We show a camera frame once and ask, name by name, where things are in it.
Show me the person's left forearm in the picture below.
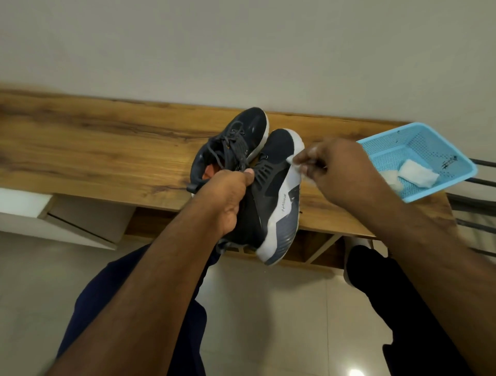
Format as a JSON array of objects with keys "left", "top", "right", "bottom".
[{"left": 44, "top": 201, "right": 233, "bottom": 376}]

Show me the person's left hand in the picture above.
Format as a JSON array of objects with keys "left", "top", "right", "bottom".
[{"left": 193, "top": 167, "right": 256, "bottom": 237}]

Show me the white drawer unit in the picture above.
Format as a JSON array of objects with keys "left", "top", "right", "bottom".
[{"left": 0, "top": 187, "right": 136, "bottom": 250}]

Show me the wooden table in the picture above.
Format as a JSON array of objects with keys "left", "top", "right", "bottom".
[{"left": 0, "top": 89, "right": 458, "bottom": 270}]

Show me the person's right forearm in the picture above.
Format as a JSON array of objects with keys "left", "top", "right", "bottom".
[{"left": 360, "top": 190, "right": 496, "bottom": 376}]

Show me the person's right hand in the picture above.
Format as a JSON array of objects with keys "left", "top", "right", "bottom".
[{"left": 292, "top": 137, "right": 388, "bottom": 217}]

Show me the blue plastic basket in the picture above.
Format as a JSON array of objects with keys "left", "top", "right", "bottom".
[{"left": 356, "top": 122, "right": 478, "bottom": 203}]

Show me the used wipe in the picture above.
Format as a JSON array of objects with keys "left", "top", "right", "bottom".
[{"left": 379, "top": 169, "right": 405, "bottom": 193}]

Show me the black metal shoe rack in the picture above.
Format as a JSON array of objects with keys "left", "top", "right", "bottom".
[{"left": 445, "top": 158, "right": 496, "bottom": 258}]

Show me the person's grey sock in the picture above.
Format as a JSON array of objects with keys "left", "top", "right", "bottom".
[{"left": 343, "top": 236, "right": 373, "bottom": 287}]

